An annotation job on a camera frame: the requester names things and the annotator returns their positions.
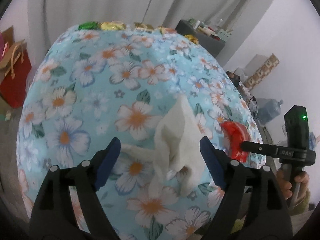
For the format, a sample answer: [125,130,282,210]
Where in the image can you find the red wrapper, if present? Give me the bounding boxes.
[221,121,250,163]

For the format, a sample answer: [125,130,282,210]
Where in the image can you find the white tissue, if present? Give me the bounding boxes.
[121,94,206,198]

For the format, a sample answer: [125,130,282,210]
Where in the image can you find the person's right hand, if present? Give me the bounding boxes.
[276,168,311,203]

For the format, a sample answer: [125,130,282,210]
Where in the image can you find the blue water jug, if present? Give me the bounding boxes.
[257,99,283,125]

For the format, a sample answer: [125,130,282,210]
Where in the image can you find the checkered beige box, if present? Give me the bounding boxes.
[243,54,279,90]

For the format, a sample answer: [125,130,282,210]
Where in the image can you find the floral blue tablecloth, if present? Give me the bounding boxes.
[16,25,261,239]

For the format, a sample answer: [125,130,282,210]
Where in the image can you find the dark grey side table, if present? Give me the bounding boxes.
[175,20,226,57]

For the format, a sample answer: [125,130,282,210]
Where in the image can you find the red paper gift bag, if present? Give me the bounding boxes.
[1,40,31,108]

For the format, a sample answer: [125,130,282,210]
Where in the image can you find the white grey curtain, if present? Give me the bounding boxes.
[28,0,274,65]

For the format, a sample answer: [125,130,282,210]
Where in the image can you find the green foil wrapper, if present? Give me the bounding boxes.
[78,21,99,30]

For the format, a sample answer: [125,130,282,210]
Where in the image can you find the gold foil wrapper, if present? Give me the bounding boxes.
[99,21,126,31]

